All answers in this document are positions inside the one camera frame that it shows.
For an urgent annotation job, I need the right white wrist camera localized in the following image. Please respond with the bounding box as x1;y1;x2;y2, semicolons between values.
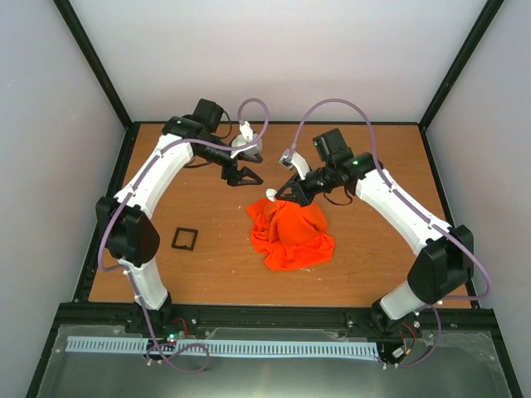
279;149;311;180

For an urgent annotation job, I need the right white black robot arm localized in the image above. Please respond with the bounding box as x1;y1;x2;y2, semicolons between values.
275;129;474;335

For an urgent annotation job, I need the black square frame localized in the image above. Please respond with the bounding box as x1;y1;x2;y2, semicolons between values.
171;226;198;251

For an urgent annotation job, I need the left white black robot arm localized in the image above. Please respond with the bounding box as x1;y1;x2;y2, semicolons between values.
95;99;264;334

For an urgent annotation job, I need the light blue slotted cable duct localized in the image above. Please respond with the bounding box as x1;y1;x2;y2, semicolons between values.
65;336;378;361

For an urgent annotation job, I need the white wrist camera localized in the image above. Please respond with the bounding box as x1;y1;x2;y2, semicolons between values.
279;149;311;180
231;121;262;158

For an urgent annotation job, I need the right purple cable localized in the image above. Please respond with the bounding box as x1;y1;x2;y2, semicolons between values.
292;98;494;371

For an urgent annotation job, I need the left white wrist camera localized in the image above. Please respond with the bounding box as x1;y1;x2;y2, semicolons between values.
231;121;262;158

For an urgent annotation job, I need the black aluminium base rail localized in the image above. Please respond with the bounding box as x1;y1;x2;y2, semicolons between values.
57;302;497;337

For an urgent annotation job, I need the orange garment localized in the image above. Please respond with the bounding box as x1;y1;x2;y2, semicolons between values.
246;198;335;272

